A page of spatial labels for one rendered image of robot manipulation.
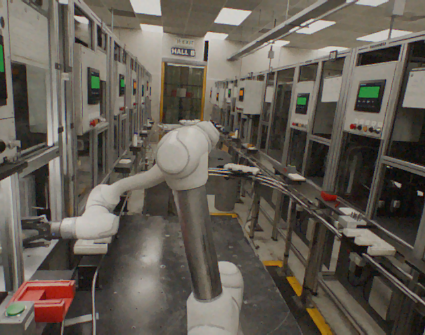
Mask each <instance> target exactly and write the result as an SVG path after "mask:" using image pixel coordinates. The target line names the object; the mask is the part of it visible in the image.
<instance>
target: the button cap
mask: <svg viewBox="0 0 425 335"><path fill-rule="evenodd" d="M24 311H25V305H24V304H23V303H16V304H12V305H11V306H10V307H9V308H7V310H6V312H7V314H8V315H9V316H14V315H18V314H20V313H22V312H24Z"/></svg>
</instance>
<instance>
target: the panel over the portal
mask: <svg viewBox="0 0 425 335"><path fill-rule="evenodd" d="M174 38H181V39H193V40H195V41H194V46H193V47H190V46H183V45H174V44H173V39H174ZM171 46H173V47H179V48H186V49H196V58H193V57H186V56H173V55H171ZM204 48H205V38H203V37H199V36H194V35H182V34H175V33H163V42H162V57H169V58H175V59H183V60H195V61H203V59H204Z"/></svg>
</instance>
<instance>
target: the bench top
mask: <svg viewBox="0 0 425 335"><path fill-rule="evenodd" d="M164 218H166V219H164ZM211 225H212V233H213V237H214V241H215V245H216V253H217V258H218V263H219V262H229V263H232V264H234V265H235V266H236V267H237V268H238V269H240V272H241V274H242V278H243V281H244V291H243V299H242V308H241V311H240V324H241V327H242V330H243V332H244V334H245V335H303V333H302V332H301V330H300V328H299V326H298V324H297V322H296V320H295V318H294V316H293V314H291V312H290V310H289V308H288V306H287V304H286V302H285V301H284V298H283V297H282V296H281V294H280V292H279V290H278V288H277V287H276V285H275V283H274V281H273V280H272V278H271V276H270V274H269V272H268V271H267V269H266V267H265V265H264V263H263V261H262V260H261V258H260V256H259V254H258V252H257V251H256V249H255V246H254V245H253V243H252V242H251V240H250V239H249V237H248V234H247V232H246V231H245V229H244V227H243V226H242V223H241V221H240V220H239V219H238V218H237V217H211ZM179 231H181V227H180V222H179V216H148V215H121V217H120V223H119V228H118V236H120V239H114V240H113V243H112V246H111V248H110V252H109V253H108V255H105V257H104V260H103V262H102V269H100V285H102V290H95V307H96V313H98V320H96V335H187V333H188V331H187V299H188V297H189V296H190V295H191V294H192V291H193V290H192V286H191V278H190V275H189V271H188V266H187V260H186V256H185V248H184V244H183V237H182V233H181V232H179ZM180 246H182V247H180ZM89 314H92V301H91V290H85V291H75V295H74V298H73V300H72V303H71V305H70V307H69V309H68V312H67V314H66V315H65V317H64V319H65V320H68V318H74V317H79V316H85V315H89ZM63 335H92V321H91V322H85V323H81V324H75V325H71V326H64V333H63Z"/></svg>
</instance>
